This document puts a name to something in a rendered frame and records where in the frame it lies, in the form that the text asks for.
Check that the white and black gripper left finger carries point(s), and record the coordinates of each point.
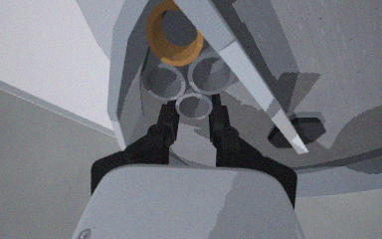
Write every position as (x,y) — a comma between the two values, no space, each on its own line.
(153,148)

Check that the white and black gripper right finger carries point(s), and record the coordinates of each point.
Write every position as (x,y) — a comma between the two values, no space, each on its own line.
(231,149)

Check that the bronze bushing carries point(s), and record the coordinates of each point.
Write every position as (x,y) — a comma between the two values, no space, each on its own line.
(161,47)

